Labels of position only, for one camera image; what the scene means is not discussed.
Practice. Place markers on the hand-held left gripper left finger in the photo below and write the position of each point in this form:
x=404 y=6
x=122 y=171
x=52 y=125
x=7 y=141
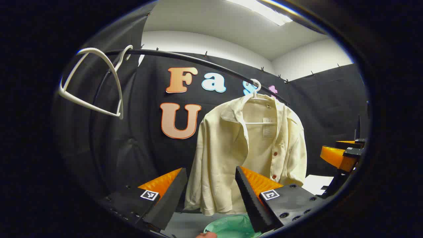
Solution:
x=172 y=198

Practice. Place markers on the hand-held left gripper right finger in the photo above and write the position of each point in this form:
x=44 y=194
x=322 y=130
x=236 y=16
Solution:
x=251 y=201

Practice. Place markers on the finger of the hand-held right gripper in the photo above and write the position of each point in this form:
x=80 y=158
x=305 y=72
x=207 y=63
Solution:
x=335 y=157
x=350 y=143

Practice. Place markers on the green laundry hamper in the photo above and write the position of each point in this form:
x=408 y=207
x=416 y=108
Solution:
x=231 y=228

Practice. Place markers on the cream button shirt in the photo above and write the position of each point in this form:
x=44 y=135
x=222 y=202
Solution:
x=224 y=158

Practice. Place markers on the white plastic clothes hanger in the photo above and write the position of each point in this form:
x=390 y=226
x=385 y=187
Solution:
x=119 y=96
x=255 y=96

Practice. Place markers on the black clothes rack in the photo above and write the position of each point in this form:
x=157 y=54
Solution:
x=185 y=57

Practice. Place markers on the black backdrop cloth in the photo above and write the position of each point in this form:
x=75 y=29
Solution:
x=138 y=132

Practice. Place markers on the ceiling light panel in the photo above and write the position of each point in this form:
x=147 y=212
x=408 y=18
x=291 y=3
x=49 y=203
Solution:
x=264 y=11

